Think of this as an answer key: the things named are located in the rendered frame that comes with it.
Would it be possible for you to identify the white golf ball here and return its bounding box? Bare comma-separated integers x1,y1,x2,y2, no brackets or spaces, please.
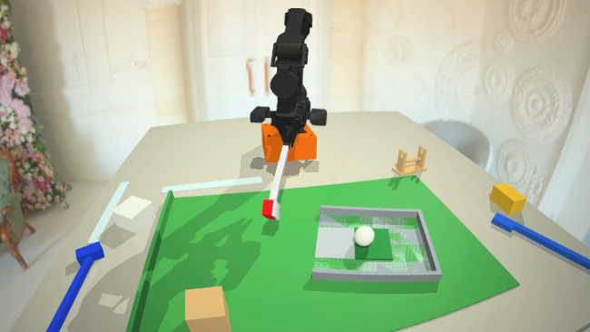
354,226,375,246

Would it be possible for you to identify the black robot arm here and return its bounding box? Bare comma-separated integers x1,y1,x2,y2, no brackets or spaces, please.
270,8,313,129

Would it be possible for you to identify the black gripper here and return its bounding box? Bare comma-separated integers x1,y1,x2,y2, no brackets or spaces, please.
250,88,327,148

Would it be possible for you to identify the green flat mat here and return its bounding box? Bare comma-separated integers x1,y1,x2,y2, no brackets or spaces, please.
139,175,520,332

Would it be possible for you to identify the yellow rectangular block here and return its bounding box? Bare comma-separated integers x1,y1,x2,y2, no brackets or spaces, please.
489,183,526,215

